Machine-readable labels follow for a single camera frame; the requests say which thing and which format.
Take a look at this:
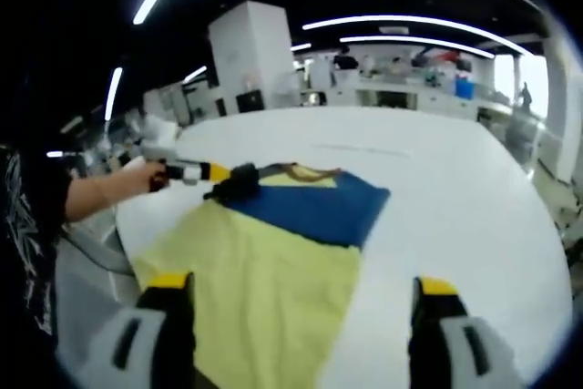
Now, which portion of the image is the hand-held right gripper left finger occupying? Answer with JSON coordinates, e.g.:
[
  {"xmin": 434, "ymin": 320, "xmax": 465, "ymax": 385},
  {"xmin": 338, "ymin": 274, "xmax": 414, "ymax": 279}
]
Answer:
[{"xmin": 84, "ymin": 271, "xmax": 198, "ymax": 389}]

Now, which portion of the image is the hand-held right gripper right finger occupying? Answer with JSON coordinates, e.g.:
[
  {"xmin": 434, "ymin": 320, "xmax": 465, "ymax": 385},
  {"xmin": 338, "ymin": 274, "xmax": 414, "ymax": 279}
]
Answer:
[{"xmin": 408, "ymin": 275, "xmax": 525, "ymax": 389}]

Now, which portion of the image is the yellow blue black garment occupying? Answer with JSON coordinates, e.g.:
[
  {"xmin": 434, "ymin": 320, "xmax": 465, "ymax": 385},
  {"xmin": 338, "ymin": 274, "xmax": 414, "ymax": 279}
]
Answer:
[{"xmin": 131, "ymin": 160, "xmax": 393, "ymax": 389}]

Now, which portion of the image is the person's left hand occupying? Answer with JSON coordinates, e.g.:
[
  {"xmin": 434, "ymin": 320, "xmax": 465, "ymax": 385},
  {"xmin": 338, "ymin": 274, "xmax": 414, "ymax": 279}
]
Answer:
[{"xmin": 122, "ymin": 160, "xmax": 170, "ymax": 194}]

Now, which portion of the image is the black bin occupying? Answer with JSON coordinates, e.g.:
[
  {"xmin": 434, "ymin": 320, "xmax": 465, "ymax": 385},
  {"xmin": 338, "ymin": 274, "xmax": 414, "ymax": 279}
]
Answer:
[{"xmin": 235, "ymin": 90, "xmax": 265, "ymax": 113}]

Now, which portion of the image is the grey white chair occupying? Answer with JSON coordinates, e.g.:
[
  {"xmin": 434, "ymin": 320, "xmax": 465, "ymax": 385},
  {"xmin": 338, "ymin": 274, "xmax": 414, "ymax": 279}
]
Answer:
[{"xmin": 54, "ymin": 224, "xmax": 142, "ymax": 363}]

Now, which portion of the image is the white square pillar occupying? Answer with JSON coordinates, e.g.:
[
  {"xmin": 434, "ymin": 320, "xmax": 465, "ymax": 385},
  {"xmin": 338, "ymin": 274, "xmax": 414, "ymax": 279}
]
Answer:
[{"xmin": 208, "ymin": 0, "xmax": 302, "ymax": 112}]

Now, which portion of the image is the row of white desks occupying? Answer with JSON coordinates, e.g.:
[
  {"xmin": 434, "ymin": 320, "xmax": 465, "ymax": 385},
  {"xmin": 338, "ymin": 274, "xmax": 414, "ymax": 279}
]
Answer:
[{"xmin": 302, "ymin": 74, "xmax": 506, "ymax": 119}]

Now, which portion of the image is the blue storage bin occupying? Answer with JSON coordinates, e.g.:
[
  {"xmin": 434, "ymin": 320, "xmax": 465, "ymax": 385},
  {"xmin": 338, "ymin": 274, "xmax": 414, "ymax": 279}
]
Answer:
[{"xmin": 455, "ymin": 77, "xmax": 477, "ymax": 98}]

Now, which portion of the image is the short curved ceiling light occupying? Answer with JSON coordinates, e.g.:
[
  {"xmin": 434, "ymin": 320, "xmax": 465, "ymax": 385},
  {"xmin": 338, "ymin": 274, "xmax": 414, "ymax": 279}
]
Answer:
[{"xmin": 339, "ymin": 35, "xmax": 496, "ymax": 58}]

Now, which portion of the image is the long curved ceiling light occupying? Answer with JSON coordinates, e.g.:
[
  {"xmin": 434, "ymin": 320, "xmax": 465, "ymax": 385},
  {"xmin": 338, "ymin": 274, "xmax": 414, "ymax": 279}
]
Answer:
[{"xmin": 302, "ymin": 14, "xmax": 526, "ymax": 52}]

